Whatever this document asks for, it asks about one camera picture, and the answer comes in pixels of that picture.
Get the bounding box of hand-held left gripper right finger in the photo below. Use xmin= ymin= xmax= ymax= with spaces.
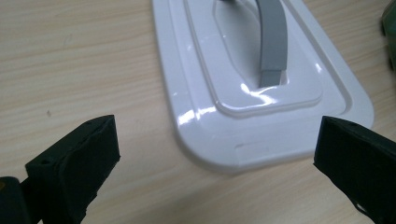
xmin=312 ymin=115 xmax=396 ymax=224

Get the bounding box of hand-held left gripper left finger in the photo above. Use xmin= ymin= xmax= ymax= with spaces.
xmin=24 ymin=114 xmax=121 ymax=224

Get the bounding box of white lid with grey handle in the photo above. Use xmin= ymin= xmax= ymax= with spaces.
xmin=150 ymin=0 xmax=375 ymax=175

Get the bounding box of brown transparent storage box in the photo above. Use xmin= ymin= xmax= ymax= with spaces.
xmin=381 ymin=0 xmax=396 ymax=73

